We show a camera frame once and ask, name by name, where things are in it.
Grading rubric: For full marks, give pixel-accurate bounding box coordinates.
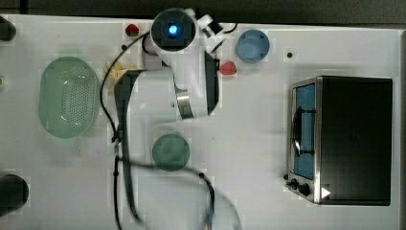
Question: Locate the green plastic mug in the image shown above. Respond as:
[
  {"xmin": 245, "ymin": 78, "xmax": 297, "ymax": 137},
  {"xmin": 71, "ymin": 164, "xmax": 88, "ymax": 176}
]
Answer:
[{"xmin": 152, "ymin": 134, "xmax": 191, "ymax": 172}]

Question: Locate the silver black toaster oven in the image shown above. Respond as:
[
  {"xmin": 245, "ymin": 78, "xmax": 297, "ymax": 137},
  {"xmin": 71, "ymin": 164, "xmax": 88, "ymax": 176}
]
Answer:
[{"xmin": 283, "ymin": 76, "xmax": 393, "ymax": 206}]

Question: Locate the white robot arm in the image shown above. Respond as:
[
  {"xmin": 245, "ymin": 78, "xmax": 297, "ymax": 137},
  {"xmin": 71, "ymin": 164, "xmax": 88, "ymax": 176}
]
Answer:
[{"xmin": 114, "ymin": 8, "xmax": 225, "ymax": 223}]

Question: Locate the green perforated colander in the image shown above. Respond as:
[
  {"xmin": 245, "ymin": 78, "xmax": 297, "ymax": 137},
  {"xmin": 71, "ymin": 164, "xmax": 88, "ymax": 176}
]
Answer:
[{"xmin": 37, "ymin": 49, "xmax": 99, "ymax": 146}]

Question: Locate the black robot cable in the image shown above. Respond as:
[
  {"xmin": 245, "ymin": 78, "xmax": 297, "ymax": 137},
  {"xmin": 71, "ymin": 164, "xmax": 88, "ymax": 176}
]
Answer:
[{"xmin": 99, "ymin": 22, "xmax": 243, "ymax": 230}]

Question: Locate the blue plastic cup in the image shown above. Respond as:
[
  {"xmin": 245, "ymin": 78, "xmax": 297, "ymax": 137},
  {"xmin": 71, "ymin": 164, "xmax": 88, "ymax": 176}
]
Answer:
[{"xmin": 237, "ymin": 30, "xmax": 271, "ymax": 63}]

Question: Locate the black camera post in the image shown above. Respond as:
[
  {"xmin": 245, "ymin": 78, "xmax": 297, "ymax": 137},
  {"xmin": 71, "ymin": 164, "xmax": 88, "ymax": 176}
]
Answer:
[{"xmin": 0, "ymin": 16, "xmax": 16, "ymax": 41}]

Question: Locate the red green plush fruit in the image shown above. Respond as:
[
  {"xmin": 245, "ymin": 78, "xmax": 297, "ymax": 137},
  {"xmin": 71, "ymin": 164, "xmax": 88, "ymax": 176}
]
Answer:
[{"xmin": 124, "ymin": 24, "xmax": 140, "ymax": 37}]

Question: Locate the yellow plush banana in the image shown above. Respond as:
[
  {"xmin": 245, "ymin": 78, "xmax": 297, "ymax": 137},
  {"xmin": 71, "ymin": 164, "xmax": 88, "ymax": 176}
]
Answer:
[{"xmin": 104, "ymin": 61, "xmax": 137, "ymax": 95}]

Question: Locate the red plush strawberry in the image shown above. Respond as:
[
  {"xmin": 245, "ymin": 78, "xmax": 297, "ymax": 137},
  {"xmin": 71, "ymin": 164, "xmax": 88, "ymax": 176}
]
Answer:
[{"xmin": 219, "ymin": 61, "xmax": 237, "ymax": 76}]

